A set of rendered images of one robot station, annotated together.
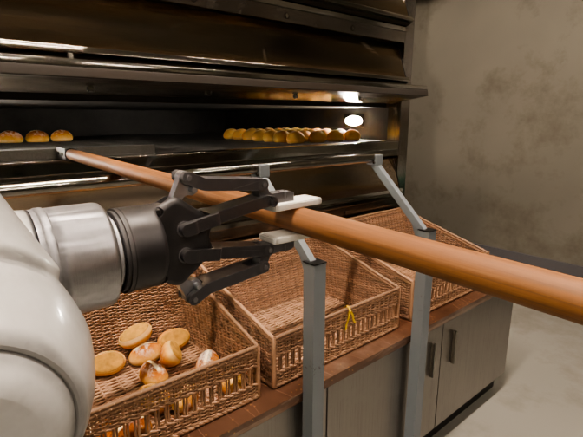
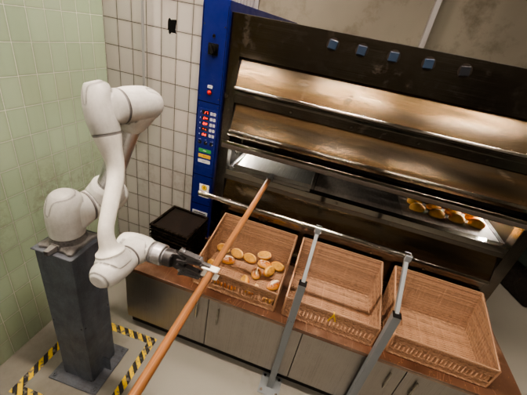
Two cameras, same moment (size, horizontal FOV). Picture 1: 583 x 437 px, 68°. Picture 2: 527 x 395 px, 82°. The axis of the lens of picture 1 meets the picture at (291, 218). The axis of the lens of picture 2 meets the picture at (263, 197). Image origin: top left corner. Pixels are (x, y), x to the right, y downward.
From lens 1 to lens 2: 111 cm
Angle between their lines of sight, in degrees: 50
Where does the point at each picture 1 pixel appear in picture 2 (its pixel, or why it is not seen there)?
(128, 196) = (288, 202)
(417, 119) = not seen: outside the picture
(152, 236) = (165, 259)
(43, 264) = (117, 267)
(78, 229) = (154, 251)
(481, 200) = not seen: outside the picture
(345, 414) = (310, 351)
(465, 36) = not seen: outside the picture
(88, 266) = (152, 259)
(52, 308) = (110, 273)
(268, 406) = (270, 317)
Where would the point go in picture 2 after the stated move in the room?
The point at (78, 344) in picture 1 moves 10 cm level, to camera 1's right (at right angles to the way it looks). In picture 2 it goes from (110, 278) to (117, 298)
